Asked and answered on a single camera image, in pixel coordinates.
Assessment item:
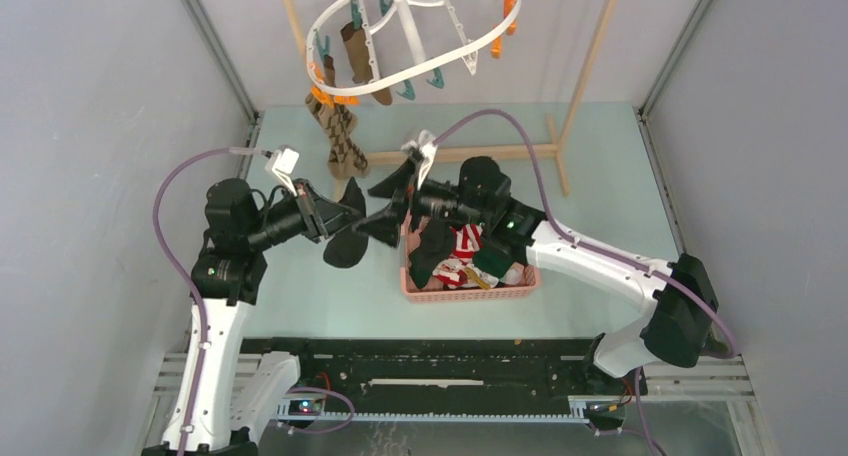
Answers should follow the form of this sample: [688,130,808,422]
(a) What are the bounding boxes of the brown argyle sock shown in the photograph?
[305,94,370,180]

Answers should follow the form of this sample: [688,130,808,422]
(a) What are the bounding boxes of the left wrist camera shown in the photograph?
[264,145,300,196]

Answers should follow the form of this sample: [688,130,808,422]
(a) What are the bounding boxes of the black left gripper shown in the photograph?
[246,178,363,251]

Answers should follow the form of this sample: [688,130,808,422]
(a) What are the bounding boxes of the white oval clip hanger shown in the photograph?
[298,0,522,104]

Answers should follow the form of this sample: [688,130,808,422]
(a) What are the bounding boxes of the pink plastic basket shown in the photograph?
[400,218,541,303]

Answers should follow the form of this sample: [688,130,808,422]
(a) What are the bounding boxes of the black sock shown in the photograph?
[323,178,369,269]
[408,220,456,289]

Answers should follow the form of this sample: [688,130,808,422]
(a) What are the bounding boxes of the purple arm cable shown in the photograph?
[152,146,356,456]
[433,108,740,456]

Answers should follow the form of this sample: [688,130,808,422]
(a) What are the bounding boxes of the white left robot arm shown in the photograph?
[142,178,364,455]

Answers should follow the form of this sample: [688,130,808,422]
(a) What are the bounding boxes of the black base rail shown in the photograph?
[240,337,647,417]

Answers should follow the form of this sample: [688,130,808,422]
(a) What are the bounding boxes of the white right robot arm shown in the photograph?
[353,156,718,394]

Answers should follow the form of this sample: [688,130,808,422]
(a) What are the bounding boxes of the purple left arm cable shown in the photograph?
[152,146,356,456]

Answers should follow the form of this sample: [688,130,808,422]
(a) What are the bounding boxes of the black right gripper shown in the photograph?
[352,159,489,252]

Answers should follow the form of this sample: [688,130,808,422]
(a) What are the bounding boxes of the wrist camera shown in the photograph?
[264,145,300,196]
[401,130,438,190]

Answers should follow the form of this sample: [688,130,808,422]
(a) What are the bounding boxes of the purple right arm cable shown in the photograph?
[433,108,740,456]

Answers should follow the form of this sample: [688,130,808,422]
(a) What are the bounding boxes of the red white striped sock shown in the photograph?
[432,257,479,290]
[453,224,482,259]

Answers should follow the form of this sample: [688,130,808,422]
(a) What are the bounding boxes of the wooden hanger rack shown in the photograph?
[274,0,627,203]

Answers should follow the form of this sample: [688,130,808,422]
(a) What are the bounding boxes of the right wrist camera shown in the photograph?
[401,130,438,190]

